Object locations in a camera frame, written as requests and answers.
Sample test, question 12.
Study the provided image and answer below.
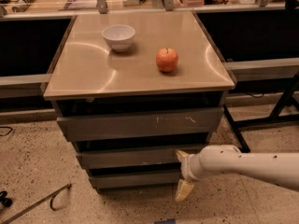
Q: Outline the white ceramic bowl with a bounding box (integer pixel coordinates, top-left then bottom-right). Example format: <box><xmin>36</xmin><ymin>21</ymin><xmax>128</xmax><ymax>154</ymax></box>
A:
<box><xmin>102</xmin><ymin>24</ymin><xmax>135</xmax><ymax>52</ymax></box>

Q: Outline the grey drawer cabinet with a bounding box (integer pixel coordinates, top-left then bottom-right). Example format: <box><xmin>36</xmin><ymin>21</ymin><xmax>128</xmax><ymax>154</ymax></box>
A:
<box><xmin>44</xmin><ymin>11</ymin><xmax>235</xmax><ymax>178</ymax></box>

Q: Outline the grey top drawer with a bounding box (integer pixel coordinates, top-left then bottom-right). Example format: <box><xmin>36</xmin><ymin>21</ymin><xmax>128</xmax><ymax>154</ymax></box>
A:
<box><xmin>57</xmin><ymin>107</ymin><xmax>223</xmax><ymax>142</ymax></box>

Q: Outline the black floor cable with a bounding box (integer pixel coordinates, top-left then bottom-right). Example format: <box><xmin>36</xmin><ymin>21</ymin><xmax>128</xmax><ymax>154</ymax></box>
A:
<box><xmin>0</xmin><ymin>125</ymin><xmax>14</xmax><ymax>138</ymax></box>

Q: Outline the metal rod with hook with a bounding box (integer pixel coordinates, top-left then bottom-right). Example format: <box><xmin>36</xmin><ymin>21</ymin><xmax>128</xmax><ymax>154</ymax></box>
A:
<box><xmin>0</xmin><ymin>183</ymin><xmax>72</xmax><ymax>224</ymax></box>

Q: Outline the black metal stand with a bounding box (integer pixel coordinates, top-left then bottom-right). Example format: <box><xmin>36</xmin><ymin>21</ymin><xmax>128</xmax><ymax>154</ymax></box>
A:
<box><xmin>223</xmin><ymin>72</ymin><xmax>299</xmax><ymax>153</ymax></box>

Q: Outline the black caster wheel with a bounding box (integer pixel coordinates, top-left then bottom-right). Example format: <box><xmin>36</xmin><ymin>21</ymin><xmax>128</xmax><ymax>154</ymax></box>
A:
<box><xmin>0</xmin><ymin>190</ymin><xmax>12</xmax><ymax>207</ymax></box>

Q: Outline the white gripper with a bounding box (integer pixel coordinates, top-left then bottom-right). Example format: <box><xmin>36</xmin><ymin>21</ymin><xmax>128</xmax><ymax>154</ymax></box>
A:
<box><xmin>175</xmin><ymin>149</ymin><xmax>202</xmax><ymax>202</ymax></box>

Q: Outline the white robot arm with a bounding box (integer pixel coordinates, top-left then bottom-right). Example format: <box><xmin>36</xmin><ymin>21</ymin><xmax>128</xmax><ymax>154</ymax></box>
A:
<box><xmin>176</xmin><ymin>145</ymin><xmax>299</xmax><ymax>202</ymax></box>

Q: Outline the red apple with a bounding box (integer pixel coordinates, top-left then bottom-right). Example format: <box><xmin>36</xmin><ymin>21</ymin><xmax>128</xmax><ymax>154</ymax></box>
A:
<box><xmin>155</xmin><ymin>48</ymin><xmax>178</xmax><ymax>73</ymax></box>

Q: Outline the grey drawer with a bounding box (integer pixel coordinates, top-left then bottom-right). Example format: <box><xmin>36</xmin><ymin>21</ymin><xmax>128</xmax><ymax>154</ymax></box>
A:
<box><xmin>75</xmin><ymin>143</ymin><xmax>210</xmax><ymax>170</ymax></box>
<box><xmin>57</xmin><ymin>107</ymin><xmax>223</xmax><ymax>142</ymax></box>
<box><xmin>89</xmin><ymin>169</ymin><xmax>180</xmax><ymax>189</ymax></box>

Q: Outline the grey bottom drawer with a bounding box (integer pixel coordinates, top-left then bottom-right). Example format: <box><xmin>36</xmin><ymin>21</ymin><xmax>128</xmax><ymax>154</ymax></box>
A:
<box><xmin>89</xmin><ymin>169</ymin><xmax>180</xmax><ymax>189</ymax></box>

